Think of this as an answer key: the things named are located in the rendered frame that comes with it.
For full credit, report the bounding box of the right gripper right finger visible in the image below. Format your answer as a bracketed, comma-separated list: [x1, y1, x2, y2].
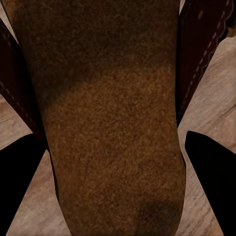
[185, 131, 236, 236]

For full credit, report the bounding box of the sandal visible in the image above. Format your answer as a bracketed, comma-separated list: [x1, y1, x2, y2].
[0, 0, 236, 236]

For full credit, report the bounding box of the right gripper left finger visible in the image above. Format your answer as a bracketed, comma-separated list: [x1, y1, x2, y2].
[0, 133, 45, 236]

